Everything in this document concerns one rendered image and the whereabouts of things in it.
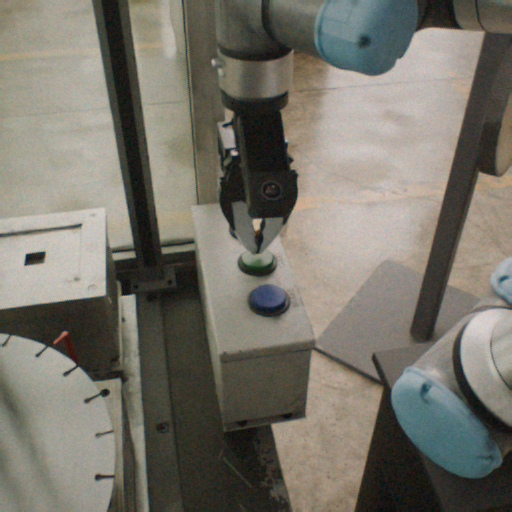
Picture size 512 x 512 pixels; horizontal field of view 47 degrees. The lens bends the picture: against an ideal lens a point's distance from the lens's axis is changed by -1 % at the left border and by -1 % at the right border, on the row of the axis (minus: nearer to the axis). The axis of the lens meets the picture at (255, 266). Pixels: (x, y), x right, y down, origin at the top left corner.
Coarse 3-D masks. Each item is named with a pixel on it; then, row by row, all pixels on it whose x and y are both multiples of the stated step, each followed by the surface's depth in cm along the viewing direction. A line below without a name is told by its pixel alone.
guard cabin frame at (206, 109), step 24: (192, 0) 69; (192, 24) 71; (192, 48) 73; (216, 48) 73; (192, 72) 75; (216, 72) 75; (192, 96) 77; (216, 96) 78; (192, 120) 81; (216, 120) 80; (216, 144) 82; (216, 168) 85; (216, 192) 88; (120, 264) 93; (168, 264) 95; (192, 264) 96
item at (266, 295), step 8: (256, 288) 70; (264, 288) 70; (272, 288) 70; (280, 288) 70; (256, 296) 69; (264, 296) 69; (272, 296) 69; (280, 296) 69; (256, 304) 69; (264, 304) 68; (272, 304) 68; (280, 304) 68
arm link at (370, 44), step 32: (288, 0) 48; (320, 0) 46; (352, 0) 45; (384, 0) 44; (416, 0) 47; (288, 32) 50; (320, 32) 47; (352, 32) 45; (384, 32) 45; (352, 64) 47; (384, 64) 48
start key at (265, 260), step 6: (246, 252) 75; (264, 252) 75; (270, 252) 75; (246, 258) 74; (252, 258) 74; (258, 258) 74; (264, 258) 74; (270, 258) 74; (246, 264) 74; (252, 264) 74; (258, 264) 74; (264, 264) 74; (270, 264) 74; (252, 270) 74; (258, 270) 73; (264, 270) 74
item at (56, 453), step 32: (0, 352) 57; (32, 352) 57; (0, 384) 55; (32, 384) 55; (64, 384) 55; (0, 416) 52; (32, 416) 52; (64, 416) 52; (96, 416) 52; (0, 448) 50; (32, 448) 50; (64, 448) 50; (96, 448) 50; (0, 480) 47; (32, 480) 47; (64, 480) 47; (96, 480) 47
